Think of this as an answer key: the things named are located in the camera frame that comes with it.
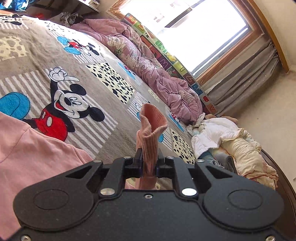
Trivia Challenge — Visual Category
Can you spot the pink child sweatshirt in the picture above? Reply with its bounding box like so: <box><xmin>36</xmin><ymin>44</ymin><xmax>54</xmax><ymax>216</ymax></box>
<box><xmin>0</xmin><ymin>103</ymin><xmax>169</xmax><ymax>240</ymax></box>

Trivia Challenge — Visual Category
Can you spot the white padded jacket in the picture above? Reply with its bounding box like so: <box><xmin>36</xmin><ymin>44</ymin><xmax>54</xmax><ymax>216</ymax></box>
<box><xmin>186</xmin><ymin>114</ymin><xmax>243</xmax><ymax>158</ymax></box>

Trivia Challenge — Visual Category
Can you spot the cream rumpled quilt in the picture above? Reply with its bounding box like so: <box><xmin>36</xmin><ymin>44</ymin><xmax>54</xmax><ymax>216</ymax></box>
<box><xmin>221</xmin><ymin>129</ymin><xmax>278</xmax><ymax>190</ymax></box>

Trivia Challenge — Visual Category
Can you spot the grey curtain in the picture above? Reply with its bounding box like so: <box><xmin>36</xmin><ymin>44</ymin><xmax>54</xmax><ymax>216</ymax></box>
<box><xmin>202</xmin><ymin>36</ymin><xmax>282</xmax><ymax>117</ymax></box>

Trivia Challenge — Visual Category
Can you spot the Mickey Mouse fleece blanket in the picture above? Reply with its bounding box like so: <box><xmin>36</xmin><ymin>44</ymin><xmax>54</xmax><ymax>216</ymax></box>
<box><xmin>1</xmin><ymin>14</ymin><xmax>196</xmax><ymax>164</ymax></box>

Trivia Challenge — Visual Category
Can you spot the colourful alphabet headboard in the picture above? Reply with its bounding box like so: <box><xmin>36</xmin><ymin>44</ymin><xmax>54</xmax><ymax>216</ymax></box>
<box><xmin>122</xmin><ymin>13</ymin><xmax>217</xmax><ymax>115</ymax></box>

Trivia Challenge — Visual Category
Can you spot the crumpled purple quilt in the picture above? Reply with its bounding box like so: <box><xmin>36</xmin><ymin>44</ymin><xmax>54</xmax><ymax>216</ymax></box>
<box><xmin>71</xmin><ymin>19</ymin><xmax>203</xmax><ymax>125</ymax></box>

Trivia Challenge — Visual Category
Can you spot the black side desk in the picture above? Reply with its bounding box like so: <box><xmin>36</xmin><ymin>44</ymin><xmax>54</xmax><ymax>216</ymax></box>
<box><xmin>26</xmin><ymin>0</ymin><xmax>100</xmax><ymax>20</ymax></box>

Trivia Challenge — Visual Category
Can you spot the blue plastic bag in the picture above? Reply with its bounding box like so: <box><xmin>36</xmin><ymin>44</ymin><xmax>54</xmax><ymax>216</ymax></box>
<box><xmin>0</xmin><ymin>0</ymin><xmax>35</xmax><ymax>11</ymax></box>

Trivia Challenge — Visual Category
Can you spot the window with wooden frame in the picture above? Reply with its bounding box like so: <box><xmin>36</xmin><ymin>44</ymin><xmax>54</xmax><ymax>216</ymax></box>
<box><xmin>107</xmin><ymin>1</ymin><xmax>264</xmax><ymax>85</ymax></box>

